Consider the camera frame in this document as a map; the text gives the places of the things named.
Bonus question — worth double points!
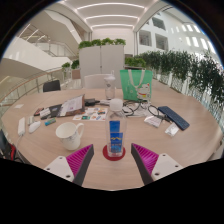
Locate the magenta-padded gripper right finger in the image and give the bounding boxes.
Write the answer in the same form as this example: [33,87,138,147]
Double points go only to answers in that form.
[130,143,184,186]

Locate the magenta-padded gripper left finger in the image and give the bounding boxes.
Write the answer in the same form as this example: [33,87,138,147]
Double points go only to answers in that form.
[43,143,95,187]

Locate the clear blue-labelled water bottle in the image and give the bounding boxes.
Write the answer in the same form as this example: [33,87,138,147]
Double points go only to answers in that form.
[105,98,128,158]

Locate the white ceramic mug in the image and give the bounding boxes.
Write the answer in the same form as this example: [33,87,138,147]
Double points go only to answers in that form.
[55,121,85,151]

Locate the flat round red coaster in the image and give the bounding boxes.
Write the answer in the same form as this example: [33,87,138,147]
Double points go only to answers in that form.
[102,143,127,162]

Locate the white plastic packet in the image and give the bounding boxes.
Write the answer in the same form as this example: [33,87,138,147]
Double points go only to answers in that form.
[164,122,180,138]
[143,114,163,129]

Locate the colourful sticker sheet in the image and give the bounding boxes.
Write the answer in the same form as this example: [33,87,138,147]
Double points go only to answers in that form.
[72,106,109,122]

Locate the small teal box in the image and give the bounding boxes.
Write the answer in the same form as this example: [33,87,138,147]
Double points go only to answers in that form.
[44,117,57,127]

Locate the white computer mouse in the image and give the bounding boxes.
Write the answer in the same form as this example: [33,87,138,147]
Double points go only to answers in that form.
[27,120,42,134]

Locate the open paper booklet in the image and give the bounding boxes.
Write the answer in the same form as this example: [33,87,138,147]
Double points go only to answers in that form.
[57,94,86,118]

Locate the black notebook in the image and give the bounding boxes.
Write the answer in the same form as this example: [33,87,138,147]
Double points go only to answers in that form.
[48,103,63,118]

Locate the black wallet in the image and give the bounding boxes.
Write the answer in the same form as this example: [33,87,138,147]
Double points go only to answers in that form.
[83,97,101,107]

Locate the dark red phone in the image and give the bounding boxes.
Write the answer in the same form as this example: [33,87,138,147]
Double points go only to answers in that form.
[33,107,45,117]

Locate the white power strip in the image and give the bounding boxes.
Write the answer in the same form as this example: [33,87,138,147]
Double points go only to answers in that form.
[17,116,27,137]

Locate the red and black chair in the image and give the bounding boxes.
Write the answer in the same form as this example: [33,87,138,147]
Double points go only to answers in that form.
[0,129,18,162]

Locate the green tote bag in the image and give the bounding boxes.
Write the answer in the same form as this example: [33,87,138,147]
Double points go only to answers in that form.
[119,68,154,103]

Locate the clear white-lidded shaker bottle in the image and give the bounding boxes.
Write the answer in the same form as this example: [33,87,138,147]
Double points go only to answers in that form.
[103,70,117,100]

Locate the white chair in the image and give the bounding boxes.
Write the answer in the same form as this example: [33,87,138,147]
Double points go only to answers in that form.
[83,73,114,90]

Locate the low planter with plants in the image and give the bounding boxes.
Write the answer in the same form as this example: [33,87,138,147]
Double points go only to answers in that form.
[124,56,147,70]

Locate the row of green hedge plants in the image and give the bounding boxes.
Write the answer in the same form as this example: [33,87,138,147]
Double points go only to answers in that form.
[134,49,224,116]

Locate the white cabinet with plants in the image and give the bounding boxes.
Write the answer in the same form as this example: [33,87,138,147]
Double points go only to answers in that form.
[78,37,127,88]

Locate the black tangled cable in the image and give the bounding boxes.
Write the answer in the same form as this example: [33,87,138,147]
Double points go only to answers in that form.
[121,100,168,120]

